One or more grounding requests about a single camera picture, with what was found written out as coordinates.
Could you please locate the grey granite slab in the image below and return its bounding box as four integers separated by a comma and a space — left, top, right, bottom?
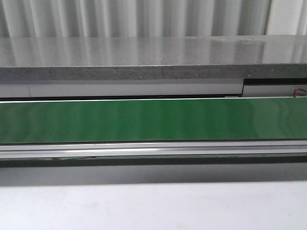
0, 35, 307, 82

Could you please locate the green conveyor belt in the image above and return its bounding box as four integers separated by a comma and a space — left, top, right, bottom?
0, 98, 307, 144

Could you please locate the white pleated curtain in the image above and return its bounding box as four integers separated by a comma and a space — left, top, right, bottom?
0, 0, 307, 37

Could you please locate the red black wire pair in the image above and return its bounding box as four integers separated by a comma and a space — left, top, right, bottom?
292, 88, 307, 98

